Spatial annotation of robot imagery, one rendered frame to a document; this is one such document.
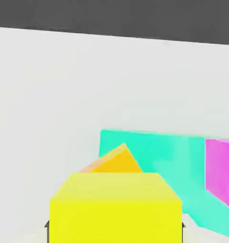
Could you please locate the small yellow cube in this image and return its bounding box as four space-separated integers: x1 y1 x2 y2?
49 172 183 243

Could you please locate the small magenta cube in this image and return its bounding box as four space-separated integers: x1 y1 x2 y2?
204 138 229 207

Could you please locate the small orange cube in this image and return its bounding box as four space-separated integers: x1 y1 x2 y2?
78 142 143 174

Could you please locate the large turquoise box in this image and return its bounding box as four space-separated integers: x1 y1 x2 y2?
98 129 229 240

